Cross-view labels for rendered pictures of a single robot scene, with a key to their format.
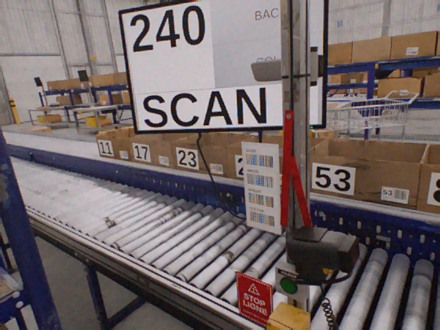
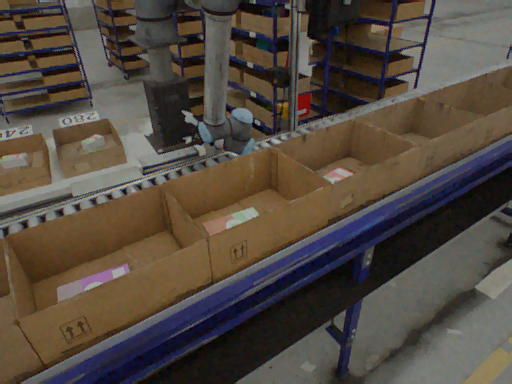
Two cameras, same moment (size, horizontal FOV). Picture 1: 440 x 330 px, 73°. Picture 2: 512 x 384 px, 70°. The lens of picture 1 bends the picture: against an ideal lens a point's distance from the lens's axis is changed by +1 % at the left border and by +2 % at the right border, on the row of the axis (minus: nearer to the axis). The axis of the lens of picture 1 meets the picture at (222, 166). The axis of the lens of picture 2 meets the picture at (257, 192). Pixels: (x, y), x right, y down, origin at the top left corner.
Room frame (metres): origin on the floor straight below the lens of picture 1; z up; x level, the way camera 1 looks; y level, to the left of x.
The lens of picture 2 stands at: (0.95, -2.00, 1.60)
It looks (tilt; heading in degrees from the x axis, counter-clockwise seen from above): 34 degrees down; 109
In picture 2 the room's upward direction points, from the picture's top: 2 degrees counter-clockwise
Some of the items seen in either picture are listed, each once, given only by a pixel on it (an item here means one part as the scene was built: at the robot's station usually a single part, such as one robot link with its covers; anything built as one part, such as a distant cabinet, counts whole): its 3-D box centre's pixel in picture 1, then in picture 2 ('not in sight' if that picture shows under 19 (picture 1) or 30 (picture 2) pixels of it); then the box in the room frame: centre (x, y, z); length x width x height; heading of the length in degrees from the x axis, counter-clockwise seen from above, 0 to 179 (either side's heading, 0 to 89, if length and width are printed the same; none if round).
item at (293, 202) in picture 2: not in sight; (246, 207); (0.65, -1.19, 0.97); 0.39 x 0.29 x 0.17; 51
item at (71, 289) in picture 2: not in sight; (100, 300); (0.41, -1.57, 0.92); 0.16 x 0.11 x 0.07; 45
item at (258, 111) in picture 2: not in sight; (276, 107); (0.28, 0.55, 0.59); 0.40 x 0.30 x 0.10; 139
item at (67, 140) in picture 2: not in sight; (88, 145); (-0.36, -0.69, 0.80); 0.38 x 0.28 x 0.10; 136
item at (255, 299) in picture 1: (265, 304); (299, 107); (0.57, -0.07, 0.85); 0.16 x 0.01 x 0.13; 51
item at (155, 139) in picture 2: not in sight; (169, 110); (-0.03, -0.43, 0.91); 0.26 x 0.26 x 0.33; 47
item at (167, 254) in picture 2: not in sight; (113, 263); (0.40, -1.49, 0.97); 0.39 x 0.29 x 0.17; 51
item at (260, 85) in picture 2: not in sight; (275, 81); (0.27, 0.55, 0.79); 0.40 x 0.30 x 0.10; 143
